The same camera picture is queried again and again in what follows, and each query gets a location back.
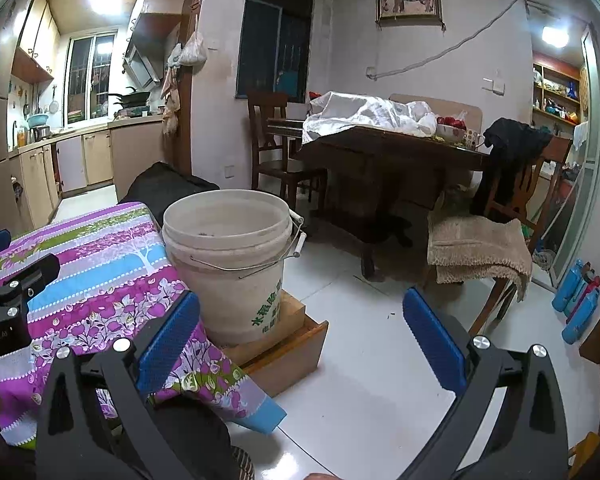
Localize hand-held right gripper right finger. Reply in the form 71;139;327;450
402;287;570;480

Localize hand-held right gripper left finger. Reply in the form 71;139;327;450
35;290;202;480

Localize white plastic bucket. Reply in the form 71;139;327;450
161;189;308;346

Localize floral striped tablecloth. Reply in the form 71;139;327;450
0;201;287;448

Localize beige towel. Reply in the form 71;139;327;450
426;217;533;302

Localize wooden crate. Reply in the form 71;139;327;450
220;290;329;397

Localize kitchen counter cabinets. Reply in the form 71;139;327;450
7;115;166;201

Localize blue bottle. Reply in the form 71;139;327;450
552;260;586;312
561;290;600;344
569;272;600;322

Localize black bag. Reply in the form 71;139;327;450
117;162;221;221

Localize dark wooden table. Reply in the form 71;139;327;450
266;117;491;278

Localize yellow wooden stool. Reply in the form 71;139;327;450
567;432;600;466

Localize kitchen window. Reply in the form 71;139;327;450
65;32;118;126

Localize black jacket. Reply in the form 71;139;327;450
470;117;553;223

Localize black wok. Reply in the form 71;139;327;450
107;87;151;107

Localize upper kitchen cabinet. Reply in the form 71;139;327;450
130;0;181;43
12;0;61;83

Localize bowl of red fruit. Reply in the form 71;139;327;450
436;116;468;143

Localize beige cloth bags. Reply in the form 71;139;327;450
161;67;181;136

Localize steel range hood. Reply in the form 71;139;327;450
122;42;162;88

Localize wooden chair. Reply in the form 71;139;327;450
246;91;328;201
422;132;573;336

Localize beige board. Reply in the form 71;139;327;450
389;93;483;126

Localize white cloth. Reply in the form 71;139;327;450
302;91;438;143

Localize knotted white plastic bag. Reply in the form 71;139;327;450
167;30;207;68

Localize storage shelf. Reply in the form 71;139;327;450
530;50;583;136

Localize dark interior window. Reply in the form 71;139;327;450
235;0;315;101

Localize room ceiling light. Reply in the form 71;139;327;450
541;25;571;50

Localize wall cable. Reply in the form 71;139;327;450
367;0;591;81

